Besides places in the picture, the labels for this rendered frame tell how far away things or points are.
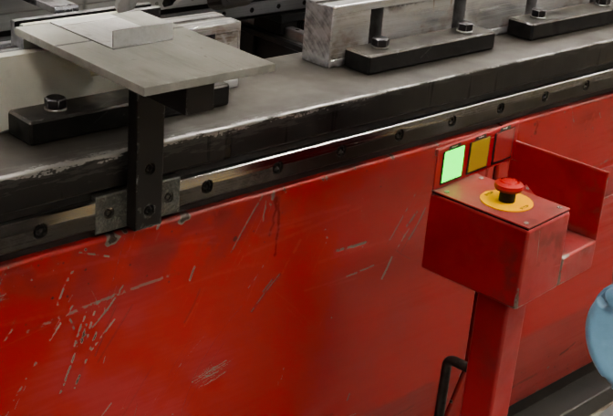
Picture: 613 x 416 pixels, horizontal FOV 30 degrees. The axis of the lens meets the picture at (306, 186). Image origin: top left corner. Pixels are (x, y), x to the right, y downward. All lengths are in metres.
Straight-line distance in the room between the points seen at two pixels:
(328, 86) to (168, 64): 0.43
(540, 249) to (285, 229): 0.35
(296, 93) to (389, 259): 0.34
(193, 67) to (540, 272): 0.57
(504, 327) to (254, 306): 0.36
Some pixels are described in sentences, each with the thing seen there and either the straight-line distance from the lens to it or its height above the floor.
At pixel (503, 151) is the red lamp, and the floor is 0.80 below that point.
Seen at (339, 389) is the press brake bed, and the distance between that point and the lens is 1.84.
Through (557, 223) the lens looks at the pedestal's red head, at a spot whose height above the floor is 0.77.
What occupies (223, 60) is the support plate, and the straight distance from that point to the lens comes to 1.30.
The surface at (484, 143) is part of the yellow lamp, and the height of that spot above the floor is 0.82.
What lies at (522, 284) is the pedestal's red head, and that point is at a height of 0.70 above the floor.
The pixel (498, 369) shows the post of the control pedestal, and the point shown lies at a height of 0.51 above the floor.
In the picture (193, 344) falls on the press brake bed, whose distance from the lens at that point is 1.57.
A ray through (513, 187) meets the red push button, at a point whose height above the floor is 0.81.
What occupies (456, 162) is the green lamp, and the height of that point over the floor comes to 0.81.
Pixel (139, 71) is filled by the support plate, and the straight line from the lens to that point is 1.24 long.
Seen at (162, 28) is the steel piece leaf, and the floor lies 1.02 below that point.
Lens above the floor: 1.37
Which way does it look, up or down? 23 degrees down
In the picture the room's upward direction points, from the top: 5 degrees clockwise
